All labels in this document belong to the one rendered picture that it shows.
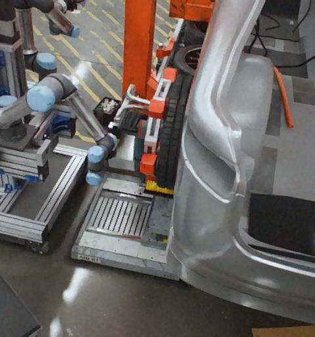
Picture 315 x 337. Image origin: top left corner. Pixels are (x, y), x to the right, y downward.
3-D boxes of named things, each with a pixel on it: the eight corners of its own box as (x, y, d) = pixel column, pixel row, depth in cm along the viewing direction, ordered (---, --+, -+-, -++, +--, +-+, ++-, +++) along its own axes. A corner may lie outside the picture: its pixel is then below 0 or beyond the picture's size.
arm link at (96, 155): (95, 139, 231) (95, 156, 238) (84, 152, 223) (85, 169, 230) (109, 143, 229) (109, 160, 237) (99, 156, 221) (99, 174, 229)
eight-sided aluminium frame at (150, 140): (151, 195, 266) (159, 118, 230) (140, 193, 266) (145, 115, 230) (167, 139, 306) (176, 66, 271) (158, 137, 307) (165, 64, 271)
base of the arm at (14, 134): (-7, 138, 255) (-9, 124, 249) (6, 123, 266) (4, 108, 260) (19, 144, 253) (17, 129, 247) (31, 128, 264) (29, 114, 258)
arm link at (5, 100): (26, 116, 256) (24, 95, 247) (12, 129, 247) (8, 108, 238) (7, 110, 259) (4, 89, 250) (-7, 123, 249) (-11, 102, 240)
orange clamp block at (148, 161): (156, 164, 250) (153, 175, 243) (142, 162, 251) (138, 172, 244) (157, 154, 245) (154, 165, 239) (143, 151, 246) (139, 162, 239)
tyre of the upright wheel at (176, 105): (211, 120, 219) (221, 60, 270) (162, 111, 222) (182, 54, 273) (192, 218, 261) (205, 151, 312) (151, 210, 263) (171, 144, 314)
